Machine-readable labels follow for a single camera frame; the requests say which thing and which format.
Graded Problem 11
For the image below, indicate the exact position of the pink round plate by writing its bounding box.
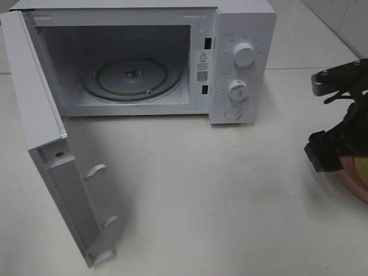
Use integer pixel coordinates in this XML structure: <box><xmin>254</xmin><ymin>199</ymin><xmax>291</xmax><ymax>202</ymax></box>
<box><xmin>338</xmin><ymin>157</ymin><xmax>367</xmax><ymax>204</ymax></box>

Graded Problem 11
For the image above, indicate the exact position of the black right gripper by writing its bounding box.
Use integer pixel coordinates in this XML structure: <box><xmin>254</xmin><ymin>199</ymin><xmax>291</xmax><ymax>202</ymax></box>
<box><xmin>304</xmin><ymin>102</ymin><xmax>367</xmax><ymax>173</ymax></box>

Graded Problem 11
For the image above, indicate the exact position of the white microwave oven body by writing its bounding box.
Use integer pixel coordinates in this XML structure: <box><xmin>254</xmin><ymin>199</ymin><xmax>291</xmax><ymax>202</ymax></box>
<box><xmin>8</xmin><ymin>1</ymin><xmax>277</xmax><ymax>124</ymax></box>

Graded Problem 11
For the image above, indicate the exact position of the white upper power knob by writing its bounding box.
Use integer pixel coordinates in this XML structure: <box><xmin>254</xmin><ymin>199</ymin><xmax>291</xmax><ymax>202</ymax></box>
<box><xmin>232</xmin><ymin>41</ymin><xmax>255</xmax><ymax>67</ymax></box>

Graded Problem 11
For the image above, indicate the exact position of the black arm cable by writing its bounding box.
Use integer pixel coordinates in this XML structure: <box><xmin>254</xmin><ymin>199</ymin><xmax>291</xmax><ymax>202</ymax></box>
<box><xmin>324</xmin><ymin>89</ymin><xmax>368</xmax><ymax>105</ymax></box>

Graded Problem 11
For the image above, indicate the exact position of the white warning label sticker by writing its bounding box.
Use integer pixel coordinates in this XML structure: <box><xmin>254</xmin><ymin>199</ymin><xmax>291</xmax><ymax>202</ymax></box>
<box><xmin>195</xmin><ymin>49</ymin><xmax>212</xmax><ymax>83</ymax></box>

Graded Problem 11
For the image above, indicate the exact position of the white bread sandwich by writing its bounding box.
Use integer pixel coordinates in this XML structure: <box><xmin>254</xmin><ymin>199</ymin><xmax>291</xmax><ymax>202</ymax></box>
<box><xmin>354</xmin><ymin>158</ymin><xmax>368</xmax><ymax>186</ymax></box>

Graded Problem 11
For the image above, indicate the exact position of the round door release button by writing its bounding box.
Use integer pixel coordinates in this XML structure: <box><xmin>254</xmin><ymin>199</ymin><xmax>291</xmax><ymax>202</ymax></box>
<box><xmin>224</xmin><ymin>106</ymin><xmax>242</xmax><ymax>120</ymax></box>

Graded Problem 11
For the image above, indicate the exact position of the white timer knob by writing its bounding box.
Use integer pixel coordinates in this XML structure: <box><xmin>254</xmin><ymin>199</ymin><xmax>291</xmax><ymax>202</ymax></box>
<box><xmin>228</xmin><ymin>80</ymin><xmax>249</xmax><ymax>101</ymax></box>

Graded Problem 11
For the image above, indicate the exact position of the glass microwave turntable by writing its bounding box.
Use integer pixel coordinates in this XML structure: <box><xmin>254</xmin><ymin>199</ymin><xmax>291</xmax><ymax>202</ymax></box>
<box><xmin>81</xmin><ymin>57</ymin><xmax>183</xmax><ymax>102</ymax></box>

